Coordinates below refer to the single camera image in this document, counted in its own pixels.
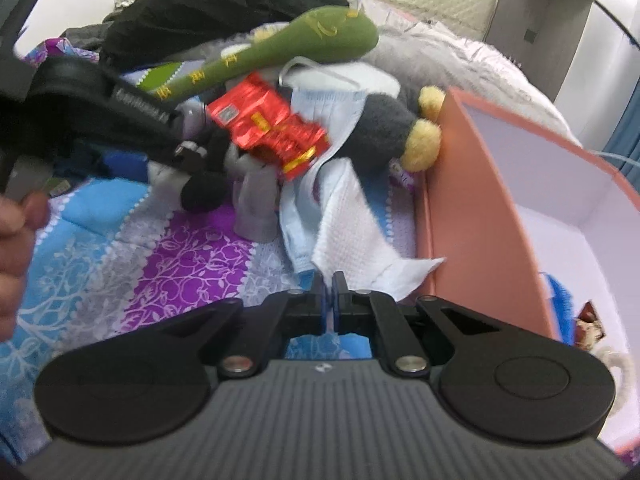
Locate white knitted cloth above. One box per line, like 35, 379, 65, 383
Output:
311, 158, 445, 301

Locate small panda plush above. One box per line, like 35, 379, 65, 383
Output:
148, 99, 279, 244

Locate red foil snack packet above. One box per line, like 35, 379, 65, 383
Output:
207, 73, 331, 181

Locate light blue face mask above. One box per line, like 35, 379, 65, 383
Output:
278, 57, 371, 274

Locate blue plastic packet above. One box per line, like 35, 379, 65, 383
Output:
541, 272, 575, 346

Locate dark red snack wrapper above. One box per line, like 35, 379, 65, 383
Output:
574, 301, 605, 351

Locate person's left hand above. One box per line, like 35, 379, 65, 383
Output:
0, 192, 50, 341

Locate black jacket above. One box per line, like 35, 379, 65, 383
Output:
100, 0, 348, 72

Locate pink cardboard box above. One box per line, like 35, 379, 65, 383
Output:
416, 89, 639, 452

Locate grey white penguin plush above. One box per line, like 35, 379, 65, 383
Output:
254, 62, 444, 174

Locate grey duvet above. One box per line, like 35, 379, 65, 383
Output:
347, 0, 580, 145

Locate green plush massage stick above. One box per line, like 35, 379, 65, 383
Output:
145, 6, 378, 103

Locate blue curtain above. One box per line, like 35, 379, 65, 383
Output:
604, 82, 640, 191

